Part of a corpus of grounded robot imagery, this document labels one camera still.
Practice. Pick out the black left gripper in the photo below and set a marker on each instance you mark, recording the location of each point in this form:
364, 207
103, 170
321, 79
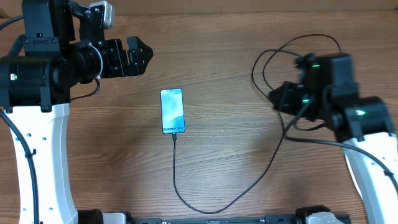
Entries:
137, 66

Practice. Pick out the blue Samsung Galaxy smartphone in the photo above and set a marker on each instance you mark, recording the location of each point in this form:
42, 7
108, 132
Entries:
173, 118

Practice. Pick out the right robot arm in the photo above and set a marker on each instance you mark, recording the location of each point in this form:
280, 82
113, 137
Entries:
363, 127

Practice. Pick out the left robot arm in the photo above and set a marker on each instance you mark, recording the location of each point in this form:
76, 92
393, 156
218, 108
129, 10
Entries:
63, 45

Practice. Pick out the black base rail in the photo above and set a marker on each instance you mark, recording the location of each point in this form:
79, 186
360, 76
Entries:
313, 214

